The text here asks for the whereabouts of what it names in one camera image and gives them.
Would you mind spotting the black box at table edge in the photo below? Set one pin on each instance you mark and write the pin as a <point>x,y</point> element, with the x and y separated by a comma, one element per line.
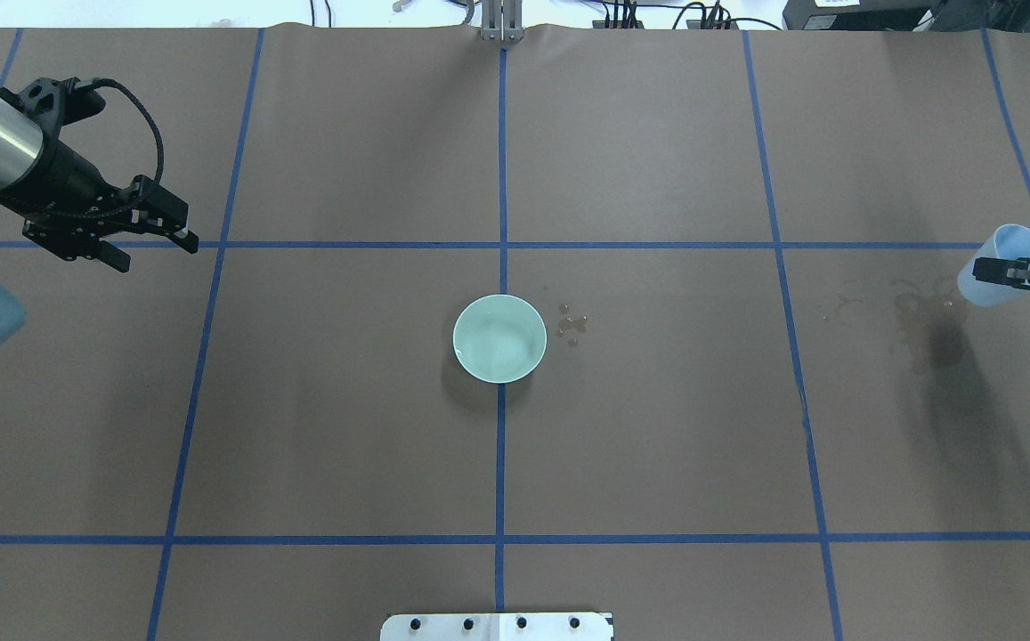
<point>855,15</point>

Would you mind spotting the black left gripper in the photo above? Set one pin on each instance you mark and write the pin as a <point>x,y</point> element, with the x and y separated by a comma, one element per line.
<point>67,177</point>

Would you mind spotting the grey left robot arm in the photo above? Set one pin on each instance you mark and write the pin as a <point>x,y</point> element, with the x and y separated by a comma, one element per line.
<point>45,107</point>

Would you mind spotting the light blue plastic cup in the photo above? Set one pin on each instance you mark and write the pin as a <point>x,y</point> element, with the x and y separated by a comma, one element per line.
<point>1009,241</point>

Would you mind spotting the white metal pedestal base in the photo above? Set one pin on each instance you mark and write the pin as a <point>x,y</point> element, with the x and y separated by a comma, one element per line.
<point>499,626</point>

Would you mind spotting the mint green bowl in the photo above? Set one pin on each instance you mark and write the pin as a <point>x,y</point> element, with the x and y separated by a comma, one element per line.
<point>499,339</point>

